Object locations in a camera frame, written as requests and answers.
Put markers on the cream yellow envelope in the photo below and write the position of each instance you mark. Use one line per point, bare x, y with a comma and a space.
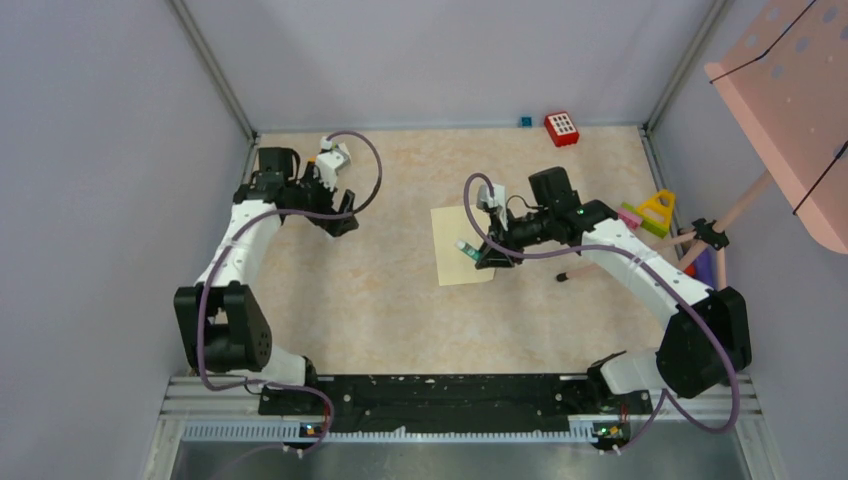
454, 238

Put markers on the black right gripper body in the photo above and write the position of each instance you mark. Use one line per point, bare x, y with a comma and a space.
529, 229

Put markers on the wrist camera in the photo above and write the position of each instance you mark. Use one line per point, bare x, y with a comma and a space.
493, 201
330, 161

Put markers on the pink toy brick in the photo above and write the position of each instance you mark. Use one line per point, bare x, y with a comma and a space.
632, 219

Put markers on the purple rolled mat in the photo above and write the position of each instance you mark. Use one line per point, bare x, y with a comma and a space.
704, 269

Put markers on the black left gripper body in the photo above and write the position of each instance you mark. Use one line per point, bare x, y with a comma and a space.
312, 195

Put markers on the red grid toy block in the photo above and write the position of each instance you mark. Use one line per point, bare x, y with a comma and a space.
561, 129

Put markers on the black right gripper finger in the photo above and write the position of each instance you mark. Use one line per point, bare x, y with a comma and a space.
497, 231
490, 258

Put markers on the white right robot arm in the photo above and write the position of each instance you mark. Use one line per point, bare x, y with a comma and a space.
706, 338

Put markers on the yellow triangle toy block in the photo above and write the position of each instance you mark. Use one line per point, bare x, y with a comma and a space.
657, 212

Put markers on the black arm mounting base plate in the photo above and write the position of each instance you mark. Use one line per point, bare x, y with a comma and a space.
468, 403

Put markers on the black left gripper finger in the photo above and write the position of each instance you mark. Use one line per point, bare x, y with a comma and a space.
339, 227
347, 204

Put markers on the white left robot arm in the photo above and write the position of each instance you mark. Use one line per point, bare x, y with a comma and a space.
222, 326

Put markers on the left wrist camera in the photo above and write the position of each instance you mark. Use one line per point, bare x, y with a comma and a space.
330, 161

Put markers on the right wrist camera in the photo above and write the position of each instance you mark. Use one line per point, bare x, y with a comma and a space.
493, 201

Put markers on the aluminium frame rail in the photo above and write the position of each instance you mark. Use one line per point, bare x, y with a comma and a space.
192, 412

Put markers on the pink music stand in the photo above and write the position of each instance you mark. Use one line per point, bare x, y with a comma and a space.
784, 84

